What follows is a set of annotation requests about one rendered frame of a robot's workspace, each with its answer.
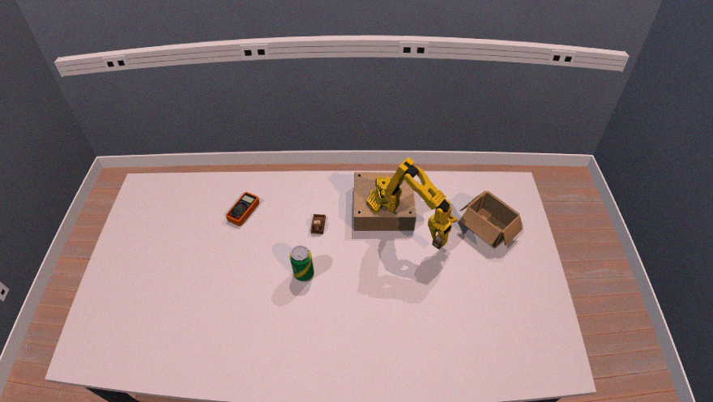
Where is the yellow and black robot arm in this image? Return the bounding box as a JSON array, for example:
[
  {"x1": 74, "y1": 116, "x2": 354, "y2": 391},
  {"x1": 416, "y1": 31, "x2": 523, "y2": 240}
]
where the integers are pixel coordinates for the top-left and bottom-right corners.
[{"x1": 367, "y1": 158, "x2": 452, "y2": 224}]

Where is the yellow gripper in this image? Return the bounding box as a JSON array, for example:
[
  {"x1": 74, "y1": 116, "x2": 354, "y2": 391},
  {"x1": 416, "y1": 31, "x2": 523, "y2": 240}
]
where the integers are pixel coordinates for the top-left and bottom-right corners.
[{"x1": 428, "y1": 214, "x2": 458, "y2": 246}]

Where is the orange pocket multimeter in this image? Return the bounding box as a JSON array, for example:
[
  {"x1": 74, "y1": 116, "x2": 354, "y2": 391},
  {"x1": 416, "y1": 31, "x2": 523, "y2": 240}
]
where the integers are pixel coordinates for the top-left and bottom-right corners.
[{"x1": 226, "y1": 192, "x2": 259, "y2": 226}]

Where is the green and yellow drink can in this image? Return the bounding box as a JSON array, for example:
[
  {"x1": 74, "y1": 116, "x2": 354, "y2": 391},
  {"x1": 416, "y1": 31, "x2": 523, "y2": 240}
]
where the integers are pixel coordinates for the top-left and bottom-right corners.
[{"x1": 290, "y1": 246, "x2": 314, "y2": 281}]

